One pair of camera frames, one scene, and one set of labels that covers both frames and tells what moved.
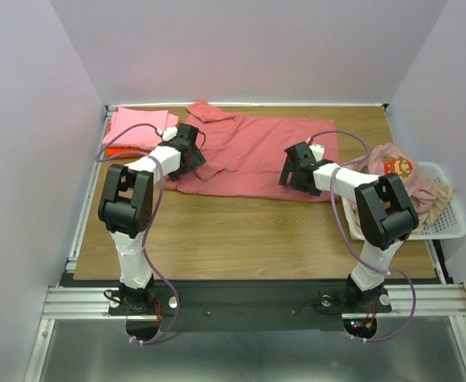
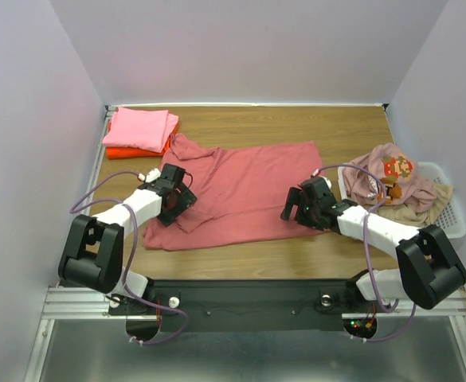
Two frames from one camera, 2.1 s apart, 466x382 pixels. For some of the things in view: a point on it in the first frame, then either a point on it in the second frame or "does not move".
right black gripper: x=293 y=172 to x=300 y=208
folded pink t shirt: x=142 y=137 does not move
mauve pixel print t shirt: x=385 y=159 does not move
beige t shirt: x=425 y=218 does not move
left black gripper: x=197 y=161 to x=186 y=200
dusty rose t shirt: x=245 y=155 to x=239 y=196
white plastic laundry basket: x=446 y=224 does not move
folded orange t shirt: x=113 y=150 does not move
